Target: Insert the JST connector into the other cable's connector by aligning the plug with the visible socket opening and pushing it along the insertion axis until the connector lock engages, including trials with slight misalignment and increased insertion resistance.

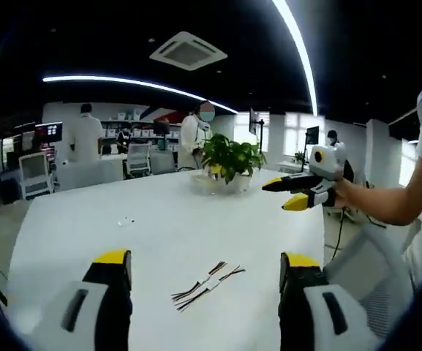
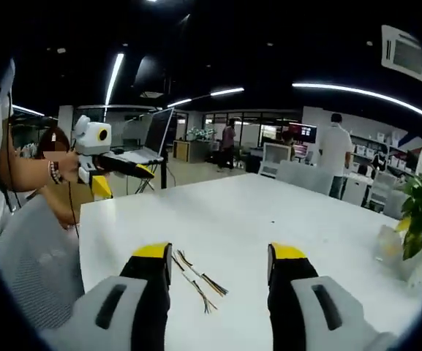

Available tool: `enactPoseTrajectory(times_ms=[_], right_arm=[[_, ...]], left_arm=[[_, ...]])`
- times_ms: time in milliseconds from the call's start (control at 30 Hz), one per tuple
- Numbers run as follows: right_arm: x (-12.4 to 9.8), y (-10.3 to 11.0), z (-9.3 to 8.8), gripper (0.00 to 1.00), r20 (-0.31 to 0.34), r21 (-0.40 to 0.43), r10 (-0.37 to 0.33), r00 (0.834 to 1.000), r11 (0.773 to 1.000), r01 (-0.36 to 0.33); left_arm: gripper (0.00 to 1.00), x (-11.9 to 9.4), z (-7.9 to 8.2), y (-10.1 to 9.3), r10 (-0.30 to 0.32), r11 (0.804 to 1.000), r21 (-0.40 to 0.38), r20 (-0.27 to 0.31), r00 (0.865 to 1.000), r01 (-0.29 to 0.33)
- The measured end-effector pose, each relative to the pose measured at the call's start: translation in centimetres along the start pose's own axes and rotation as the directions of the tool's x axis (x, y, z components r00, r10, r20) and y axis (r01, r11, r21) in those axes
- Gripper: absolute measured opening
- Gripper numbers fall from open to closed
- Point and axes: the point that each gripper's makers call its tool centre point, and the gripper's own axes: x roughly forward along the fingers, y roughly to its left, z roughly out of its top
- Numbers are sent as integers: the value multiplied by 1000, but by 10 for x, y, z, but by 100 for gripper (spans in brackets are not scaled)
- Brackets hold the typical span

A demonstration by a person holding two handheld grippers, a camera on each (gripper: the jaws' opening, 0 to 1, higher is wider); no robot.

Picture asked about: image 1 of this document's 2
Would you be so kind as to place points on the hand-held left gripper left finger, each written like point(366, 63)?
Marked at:
point(71, 311)

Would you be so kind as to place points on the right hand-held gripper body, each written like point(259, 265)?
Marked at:
point(327, 161)

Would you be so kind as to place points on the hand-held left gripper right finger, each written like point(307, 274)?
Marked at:
point(316, 311)

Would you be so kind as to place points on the person's right hand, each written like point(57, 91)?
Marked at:
point(346, 195)

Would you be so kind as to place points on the small green desk plant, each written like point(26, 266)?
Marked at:
point(300, 158)

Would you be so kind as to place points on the small black desk monitor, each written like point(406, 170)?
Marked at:
point(313, 134)

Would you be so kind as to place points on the white mesh office chair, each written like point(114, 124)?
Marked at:
point(35, 172)
point(138, 157)
point(371, 274)

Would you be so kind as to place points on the green potted plant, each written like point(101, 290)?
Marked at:
point(229, 157)

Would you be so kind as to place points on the bright arched ceiling light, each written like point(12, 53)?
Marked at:
point(300, 51)

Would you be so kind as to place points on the white storage shelves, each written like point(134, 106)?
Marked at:
point(137, 126)

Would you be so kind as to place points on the ceiling air conditioner vent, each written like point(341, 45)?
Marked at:
point(188, 51)

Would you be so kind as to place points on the long curved ceiling light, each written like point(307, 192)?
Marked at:
point(141, 85)

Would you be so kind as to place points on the wall monitor with red screen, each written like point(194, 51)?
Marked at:
point(49, 129)

